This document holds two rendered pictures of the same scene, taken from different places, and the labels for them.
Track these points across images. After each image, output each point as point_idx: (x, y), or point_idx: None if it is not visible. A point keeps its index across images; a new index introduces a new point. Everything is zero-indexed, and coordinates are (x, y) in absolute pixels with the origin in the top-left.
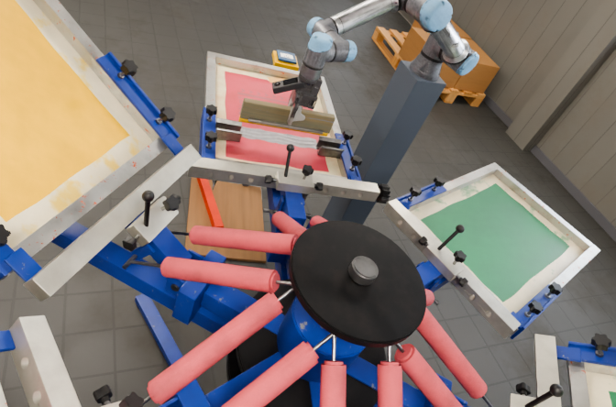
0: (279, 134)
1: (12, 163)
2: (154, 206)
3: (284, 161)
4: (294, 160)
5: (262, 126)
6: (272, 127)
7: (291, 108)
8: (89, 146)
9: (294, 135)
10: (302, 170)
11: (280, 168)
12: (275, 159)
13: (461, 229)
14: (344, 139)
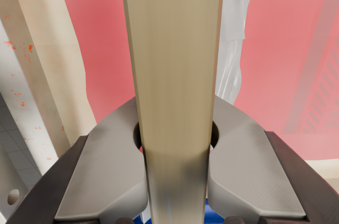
0: (228, 51)
1: None
2: None
3: (100, 59)
4: (117, 89)
5: None
6: (269, 30)
7: (136, 164)
8: None
9: (238, 99)
10: (35, 109)
11: (3, 39)
12: (100, 30)
13: None
14: (210, 216)
